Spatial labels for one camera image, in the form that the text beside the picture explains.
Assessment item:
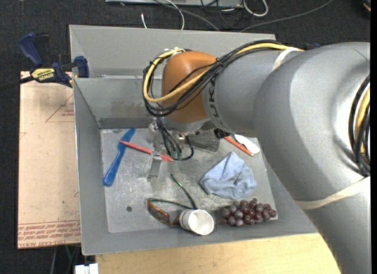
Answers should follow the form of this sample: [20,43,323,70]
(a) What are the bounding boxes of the orange pencil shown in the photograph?
[223,136,254,157]

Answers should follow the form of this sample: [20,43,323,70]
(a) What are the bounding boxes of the light blue cloth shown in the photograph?
[198,151,257,200]

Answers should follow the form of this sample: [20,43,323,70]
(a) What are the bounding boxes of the brown cardboard board, red print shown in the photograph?
[16,71,82,250]

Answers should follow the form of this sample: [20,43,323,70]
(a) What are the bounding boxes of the grey metal bin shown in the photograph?
[69,24,318,256]

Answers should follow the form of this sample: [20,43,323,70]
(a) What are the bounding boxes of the white paper cup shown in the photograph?
[178,208,215,236]

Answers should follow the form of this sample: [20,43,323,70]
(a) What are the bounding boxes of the purple toy grapes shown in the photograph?
[220,198,277,227]

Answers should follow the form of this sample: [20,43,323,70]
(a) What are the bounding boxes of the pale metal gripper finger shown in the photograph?
[148,148,163,179]
[147,123,158,145]

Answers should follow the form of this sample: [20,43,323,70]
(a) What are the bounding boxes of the red pencil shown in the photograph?
[118,140,175,163]

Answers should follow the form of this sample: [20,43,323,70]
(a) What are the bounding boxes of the brown sunglasses with green arms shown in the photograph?
[146,173,197,227]

